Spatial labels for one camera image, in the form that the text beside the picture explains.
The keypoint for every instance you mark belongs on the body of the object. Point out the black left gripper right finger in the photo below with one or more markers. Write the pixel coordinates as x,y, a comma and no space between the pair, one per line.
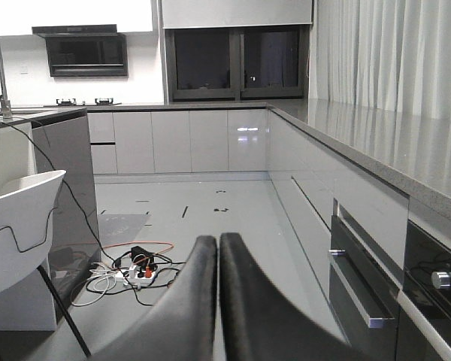
259,322

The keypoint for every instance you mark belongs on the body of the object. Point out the silver oven handle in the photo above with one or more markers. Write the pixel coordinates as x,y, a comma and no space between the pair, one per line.
352,294

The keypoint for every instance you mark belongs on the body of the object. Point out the black chair leg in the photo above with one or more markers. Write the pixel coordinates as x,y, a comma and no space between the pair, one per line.
64,311

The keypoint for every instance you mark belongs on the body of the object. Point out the dark grey island cabinet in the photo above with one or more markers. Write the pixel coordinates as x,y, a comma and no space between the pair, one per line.
44,142

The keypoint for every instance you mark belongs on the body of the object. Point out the chrome kitchen faucet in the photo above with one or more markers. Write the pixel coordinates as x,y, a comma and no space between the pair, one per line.
4,100

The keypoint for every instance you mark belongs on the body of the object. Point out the black gas stove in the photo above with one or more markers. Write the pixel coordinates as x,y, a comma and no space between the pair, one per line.
96,102

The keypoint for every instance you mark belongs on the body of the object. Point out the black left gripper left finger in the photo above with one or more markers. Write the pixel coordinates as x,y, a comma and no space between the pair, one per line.
181,325

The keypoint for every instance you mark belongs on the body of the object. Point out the black range hood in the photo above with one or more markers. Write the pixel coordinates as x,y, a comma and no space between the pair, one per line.
85,50

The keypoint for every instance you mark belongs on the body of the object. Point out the white roller blind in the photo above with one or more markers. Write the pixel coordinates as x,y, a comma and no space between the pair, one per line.
190,14

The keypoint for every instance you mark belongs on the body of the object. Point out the dark framed window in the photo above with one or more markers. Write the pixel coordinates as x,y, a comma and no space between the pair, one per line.
240,63

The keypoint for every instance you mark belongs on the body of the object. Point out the white power strip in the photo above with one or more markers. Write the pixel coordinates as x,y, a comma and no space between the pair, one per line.
136,276

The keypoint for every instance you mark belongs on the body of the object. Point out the silver oven knob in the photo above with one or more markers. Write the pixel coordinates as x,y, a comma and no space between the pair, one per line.
441,280

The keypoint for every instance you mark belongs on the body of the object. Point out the black built-in oven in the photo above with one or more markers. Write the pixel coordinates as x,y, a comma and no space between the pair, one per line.
424,329

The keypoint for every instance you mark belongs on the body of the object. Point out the small black adapter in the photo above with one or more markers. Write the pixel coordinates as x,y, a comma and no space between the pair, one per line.
138,252

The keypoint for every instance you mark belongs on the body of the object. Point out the white lower cabinets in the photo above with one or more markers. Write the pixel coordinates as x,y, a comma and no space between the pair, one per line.
155,142

